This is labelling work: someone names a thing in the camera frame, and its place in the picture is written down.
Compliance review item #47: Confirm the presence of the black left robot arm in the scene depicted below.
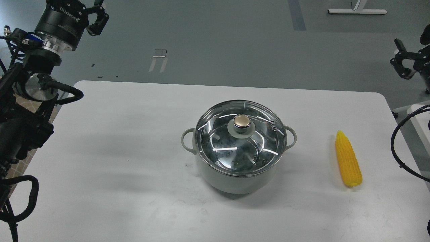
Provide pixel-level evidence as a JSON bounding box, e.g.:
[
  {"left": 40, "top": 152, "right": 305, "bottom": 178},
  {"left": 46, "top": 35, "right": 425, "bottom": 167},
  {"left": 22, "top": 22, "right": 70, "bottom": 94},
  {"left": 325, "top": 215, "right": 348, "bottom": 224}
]
[{"left": 0, "top": 0, "right": 109, "bottom": 242}]

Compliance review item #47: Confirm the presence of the white desk leg base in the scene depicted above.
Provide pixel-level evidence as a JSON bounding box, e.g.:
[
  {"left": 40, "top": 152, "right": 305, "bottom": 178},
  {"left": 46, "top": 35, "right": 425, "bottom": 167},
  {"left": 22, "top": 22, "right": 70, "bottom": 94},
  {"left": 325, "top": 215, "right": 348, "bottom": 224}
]
[{"left": 327, "top": 0, "right": 387, "bottom": 15}]

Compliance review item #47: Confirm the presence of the checkered beige cloth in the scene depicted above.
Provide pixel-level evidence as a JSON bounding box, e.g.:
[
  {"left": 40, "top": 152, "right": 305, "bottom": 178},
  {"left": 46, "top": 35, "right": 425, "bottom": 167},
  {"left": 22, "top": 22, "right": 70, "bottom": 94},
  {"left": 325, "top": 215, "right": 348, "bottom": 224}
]
[{"left": 1, "top": 72, "right": 59, "bottom": 179}]

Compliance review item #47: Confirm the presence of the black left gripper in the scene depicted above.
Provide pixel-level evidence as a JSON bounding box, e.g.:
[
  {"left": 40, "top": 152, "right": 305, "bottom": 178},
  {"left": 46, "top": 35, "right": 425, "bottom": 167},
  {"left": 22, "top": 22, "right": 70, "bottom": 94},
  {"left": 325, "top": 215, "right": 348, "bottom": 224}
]
[{"left": 34, "top": 0, "right": 110, "bottom": 51}]

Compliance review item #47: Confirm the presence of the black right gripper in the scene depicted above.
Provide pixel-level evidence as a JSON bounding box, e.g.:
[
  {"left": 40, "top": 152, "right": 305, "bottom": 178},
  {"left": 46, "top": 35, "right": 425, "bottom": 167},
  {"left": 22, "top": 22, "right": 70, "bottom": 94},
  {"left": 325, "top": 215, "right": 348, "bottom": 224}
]
[{"left": 390, "top": 39, "right": 430, "bottom": 80}]

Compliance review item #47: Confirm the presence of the white side table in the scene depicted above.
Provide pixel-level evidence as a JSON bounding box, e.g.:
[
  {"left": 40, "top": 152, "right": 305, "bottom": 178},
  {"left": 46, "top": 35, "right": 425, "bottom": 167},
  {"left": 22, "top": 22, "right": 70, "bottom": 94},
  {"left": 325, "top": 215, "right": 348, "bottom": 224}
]
[{"left": 392, "top": 100, "right": 430, "bottom": 184}]

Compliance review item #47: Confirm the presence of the yellow corn cob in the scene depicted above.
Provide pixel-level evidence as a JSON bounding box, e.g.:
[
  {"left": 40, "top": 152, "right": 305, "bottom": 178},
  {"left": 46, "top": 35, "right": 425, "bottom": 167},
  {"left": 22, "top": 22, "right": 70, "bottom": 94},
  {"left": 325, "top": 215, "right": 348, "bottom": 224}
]
[{"left": 335, "top": 130, "right": 363, "bottom": 187}]

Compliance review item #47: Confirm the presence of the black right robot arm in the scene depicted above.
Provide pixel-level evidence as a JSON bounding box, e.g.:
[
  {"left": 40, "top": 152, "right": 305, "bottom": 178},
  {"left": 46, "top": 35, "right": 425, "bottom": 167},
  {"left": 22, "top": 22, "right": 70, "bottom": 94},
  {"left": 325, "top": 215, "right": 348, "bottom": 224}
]
[{"left": 390, "top": 25, "right": 429, "bottom": 190}]

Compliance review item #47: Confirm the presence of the white steel cooking pot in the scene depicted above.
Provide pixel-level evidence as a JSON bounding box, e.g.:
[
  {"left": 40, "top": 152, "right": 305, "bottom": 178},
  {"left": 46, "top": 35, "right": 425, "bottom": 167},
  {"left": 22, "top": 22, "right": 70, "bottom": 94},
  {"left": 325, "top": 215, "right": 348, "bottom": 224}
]
[{"left": 181, "top": 99, "right": 297, "bottom": 195}]

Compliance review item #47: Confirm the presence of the glass pot lid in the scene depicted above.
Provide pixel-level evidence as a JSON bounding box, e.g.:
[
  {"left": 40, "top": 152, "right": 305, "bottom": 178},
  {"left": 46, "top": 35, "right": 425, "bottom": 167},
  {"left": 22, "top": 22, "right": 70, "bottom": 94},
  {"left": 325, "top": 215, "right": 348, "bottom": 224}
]
[{"left": 193, "top": 100, "right": 297, "bottom": 177}]

